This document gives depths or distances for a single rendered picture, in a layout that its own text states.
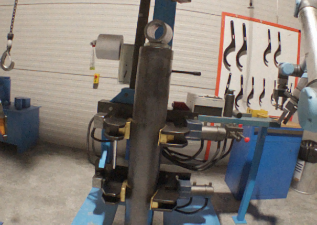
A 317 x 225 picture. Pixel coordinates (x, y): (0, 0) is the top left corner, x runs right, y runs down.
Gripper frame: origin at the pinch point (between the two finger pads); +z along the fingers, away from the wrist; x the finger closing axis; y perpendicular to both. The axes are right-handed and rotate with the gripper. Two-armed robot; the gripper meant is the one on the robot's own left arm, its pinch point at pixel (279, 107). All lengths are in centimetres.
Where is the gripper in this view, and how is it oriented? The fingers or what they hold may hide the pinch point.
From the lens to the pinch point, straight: 182.2
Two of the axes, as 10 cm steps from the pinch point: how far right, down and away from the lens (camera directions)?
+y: 2.6, -0.6, 9.7
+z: -1.1, 9.9, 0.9
